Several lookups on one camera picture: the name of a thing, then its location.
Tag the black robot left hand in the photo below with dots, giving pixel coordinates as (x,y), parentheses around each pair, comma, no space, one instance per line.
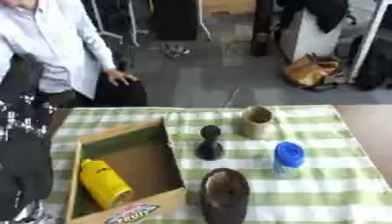
(23,163)

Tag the person's hand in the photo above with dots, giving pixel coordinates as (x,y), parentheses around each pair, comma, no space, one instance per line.
(119,77)

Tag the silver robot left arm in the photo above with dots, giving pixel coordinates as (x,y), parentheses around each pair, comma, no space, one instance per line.
(33,217)

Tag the tan cardboard box green inside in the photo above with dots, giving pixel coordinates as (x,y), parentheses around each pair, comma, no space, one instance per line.
(148,163)

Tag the grey crumpled item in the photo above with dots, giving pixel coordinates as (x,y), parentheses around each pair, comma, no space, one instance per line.
(176,49)

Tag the yellow bottle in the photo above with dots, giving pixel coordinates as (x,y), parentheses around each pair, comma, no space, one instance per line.
(103,183)

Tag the person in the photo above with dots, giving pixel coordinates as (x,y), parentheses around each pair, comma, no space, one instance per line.
(46,38)

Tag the black pawn-shaped figure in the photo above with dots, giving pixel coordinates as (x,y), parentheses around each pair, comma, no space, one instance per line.
(209,148)

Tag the tan cylindrical cup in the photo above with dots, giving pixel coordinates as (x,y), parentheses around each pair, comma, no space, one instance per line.
(256,127)

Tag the clear bottle with blue lid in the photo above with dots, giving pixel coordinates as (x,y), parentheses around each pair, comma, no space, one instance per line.
(289,154)

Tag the brown bag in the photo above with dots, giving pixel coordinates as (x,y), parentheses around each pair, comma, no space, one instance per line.
(309,71)

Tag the white cabinet with black cover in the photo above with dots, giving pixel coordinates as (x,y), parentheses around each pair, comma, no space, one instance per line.
(309,38)

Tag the white pole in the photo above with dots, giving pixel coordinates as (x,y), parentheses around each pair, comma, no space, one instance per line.
(367,40)

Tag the black bag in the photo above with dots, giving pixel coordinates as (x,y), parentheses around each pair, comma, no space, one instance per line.
(375,67)

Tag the metal chair frame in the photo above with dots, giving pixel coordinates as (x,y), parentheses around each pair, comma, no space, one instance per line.
(131,26)

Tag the dark wooden post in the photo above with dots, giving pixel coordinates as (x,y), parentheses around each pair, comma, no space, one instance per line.
(261,27)

